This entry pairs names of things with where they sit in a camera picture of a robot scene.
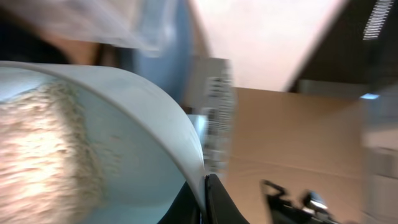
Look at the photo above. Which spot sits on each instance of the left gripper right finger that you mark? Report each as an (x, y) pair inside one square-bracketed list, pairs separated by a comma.
[(220, 207)]

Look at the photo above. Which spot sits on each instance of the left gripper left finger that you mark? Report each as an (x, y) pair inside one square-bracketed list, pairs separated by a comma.
[(184, 209)]

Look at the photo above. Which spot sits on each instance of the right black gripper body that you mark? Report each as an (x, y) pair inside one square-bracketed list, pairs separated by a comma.
[(312, 208)]

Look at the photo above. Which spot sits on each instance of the light blue bowl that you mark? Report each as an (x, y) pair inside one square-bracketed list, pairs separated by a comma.
[(145, 145)]

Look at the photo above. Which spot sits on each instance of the pile of white rice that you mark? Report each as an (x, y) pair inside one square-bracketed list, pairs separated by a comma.
[(49, 172)]

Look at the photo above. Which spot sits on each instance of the light blue plastic cup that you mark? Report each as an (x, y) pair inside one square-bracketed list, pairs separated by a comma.
[(169, 71)]

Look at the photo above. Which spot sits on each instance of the grey dishwasher rack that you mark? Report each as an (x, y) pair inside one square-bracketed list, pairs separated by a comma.
[(210, 94)]

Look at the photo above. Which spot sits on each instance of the clear plastic waste bin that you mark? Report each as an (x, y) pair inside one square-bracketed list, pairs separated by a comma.
[(141, 24)]

